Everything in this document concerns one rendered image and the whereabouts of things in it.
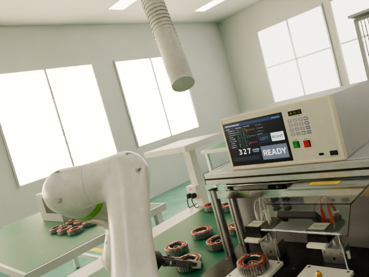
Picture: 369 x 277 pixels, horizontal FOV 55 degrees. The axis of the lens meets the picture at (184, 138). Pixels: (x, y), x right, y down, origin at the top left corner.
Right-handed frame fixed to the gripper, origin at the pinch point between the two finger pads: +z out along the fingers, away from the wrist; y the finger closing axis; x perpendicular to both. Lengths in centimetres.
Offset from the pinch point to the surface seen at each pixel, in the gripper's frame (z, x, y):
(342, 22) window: 476, -444, 162
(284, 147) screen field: -6, -43, -49
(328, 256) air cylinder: 12, -10, -55
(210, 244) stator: 11.8, -8.2, -0.4
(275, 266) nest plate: 5.1, -4.1, -39.4
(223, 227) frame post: 3.2, -15.6, -15.4
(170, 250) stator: 3.0, -3.2, 16.5
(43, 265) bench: -23, 16, 99
